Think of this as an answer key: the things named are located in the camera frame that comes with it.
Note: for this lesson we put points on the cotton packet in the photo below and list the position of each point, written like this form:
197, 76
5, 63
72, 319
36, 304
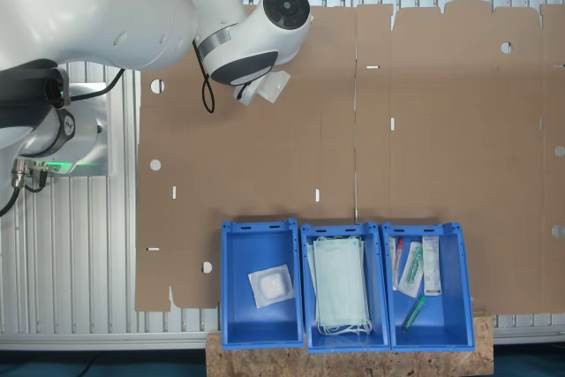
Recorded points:
276, 85
271, 286

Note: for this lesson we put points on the blue bin with cotton packet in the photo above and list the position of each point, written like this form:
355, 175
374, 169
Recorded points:
265, 333

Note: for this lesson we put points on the brown cardboard sheet with slots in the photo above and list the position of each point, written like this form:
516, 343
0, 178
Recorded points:
265, 152

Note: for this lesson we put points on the pale green face mask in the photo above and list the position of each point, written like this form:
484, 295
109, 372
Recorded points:
342, 284
311, 262

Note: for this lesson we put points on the brown cardboard sheet with flaps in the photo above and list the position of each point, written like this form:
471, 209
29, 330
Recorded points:
463, 152

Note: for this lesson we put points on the packet with red-capped tube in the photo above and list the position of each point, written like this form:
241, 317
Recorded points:
396, 262

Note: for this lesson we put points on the packet with green syringe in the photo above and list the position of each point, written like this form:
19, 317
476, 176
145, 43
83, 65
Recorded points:
411, 271

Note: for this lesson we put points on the white printed flat packet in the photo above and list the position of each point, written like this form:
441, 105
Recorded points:
431, 266

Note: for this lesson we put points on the blue bin with masks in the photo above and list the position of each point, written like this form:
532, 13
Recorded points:
348, 344

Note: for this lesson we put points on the loose green capped needle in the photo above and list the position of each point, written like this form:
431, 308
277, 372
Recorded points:
415, 311

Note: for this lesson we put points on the chipboard panel under bins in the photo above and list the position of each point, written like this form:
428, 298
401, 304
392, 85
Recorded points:
353, 364

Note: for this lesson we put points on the blue bin with medical packets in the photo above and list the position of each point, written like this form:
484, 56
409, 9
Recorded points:
446, 319

